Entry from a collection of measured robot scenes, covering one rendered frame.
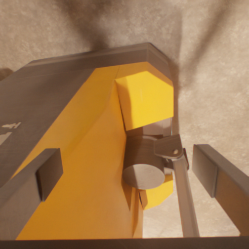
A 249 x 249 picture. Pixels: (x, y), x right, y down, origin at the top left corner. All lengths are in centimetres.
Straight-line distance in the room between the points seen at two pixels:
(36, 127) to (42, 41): 65
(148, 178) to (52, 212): 47
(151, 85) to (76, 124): 29
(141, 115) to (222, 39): 52
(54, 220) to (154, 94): 44
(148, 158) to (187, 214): 23
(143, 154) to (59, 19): 69
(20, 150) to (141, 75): 37
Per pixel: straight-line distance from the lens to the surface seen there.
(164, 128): 74
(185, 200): 60
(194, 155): 17
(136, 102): 57
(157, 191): 99
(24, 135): 41
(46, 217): 33
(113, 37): 88
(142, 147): 72
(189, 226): 57
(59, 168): 17
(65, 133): 36
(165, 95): 60
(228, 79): 101
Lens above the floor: 85
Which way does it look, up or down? 51 degrees down
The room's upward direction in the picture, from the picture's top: 170 degrees counter-clockwise
